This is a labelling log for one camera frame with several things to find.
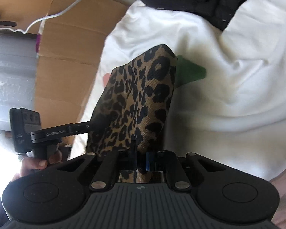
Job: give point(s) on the brown cardboard sheet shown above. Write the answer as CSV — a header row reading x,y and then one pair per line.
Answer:
x,y
56,81

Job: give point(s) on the white printed bed sheet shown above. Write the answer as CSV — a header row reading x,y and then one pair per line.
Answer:
x,y
236,115

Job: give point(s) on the purple white refill pouch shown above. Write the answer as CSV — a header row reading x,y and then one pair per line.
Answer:
x,y
38,40

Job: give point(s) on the leopard print garment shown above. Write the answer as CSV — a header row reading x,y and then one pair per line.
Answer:
x,y
136,99

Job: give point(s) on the left hand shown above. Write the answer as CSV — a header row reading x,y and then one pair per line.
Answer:
x,y
28,164

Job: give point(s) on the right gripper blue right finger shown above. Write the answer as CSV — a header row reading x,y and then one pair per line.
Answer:
x,y
149,161

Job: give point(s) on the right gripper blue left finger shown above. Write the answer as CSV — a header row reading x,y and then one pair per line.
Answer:
x,y
134,152

